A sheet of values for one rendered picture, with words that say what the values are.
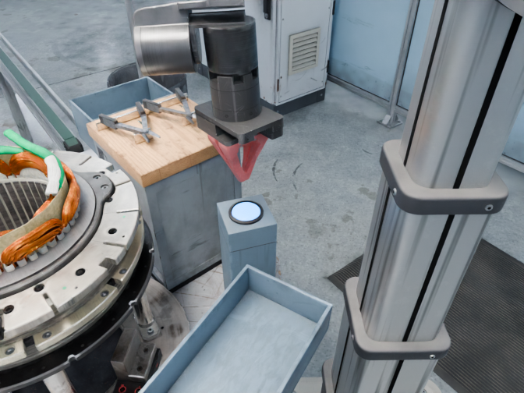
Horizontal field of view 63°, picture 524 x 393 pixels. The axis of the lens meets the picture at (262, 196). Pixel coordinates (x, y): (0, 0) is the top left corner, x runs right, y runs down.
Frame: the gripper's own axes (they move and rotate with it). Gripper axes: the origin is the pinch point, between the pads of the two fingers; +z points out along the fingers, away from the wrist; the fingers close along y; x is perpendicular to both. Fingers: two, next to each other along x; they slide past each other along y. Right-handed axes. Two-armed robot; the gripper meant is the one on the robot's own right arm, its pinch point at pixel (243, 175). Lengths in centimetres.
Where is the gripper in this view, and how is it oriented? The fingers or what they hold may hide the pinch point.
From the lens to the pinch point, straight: 57.1
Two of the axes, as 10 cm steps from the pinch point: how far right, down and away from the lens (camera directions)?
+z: 0.5, 8.0, 5.9
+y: 6.2, 4.4, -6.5
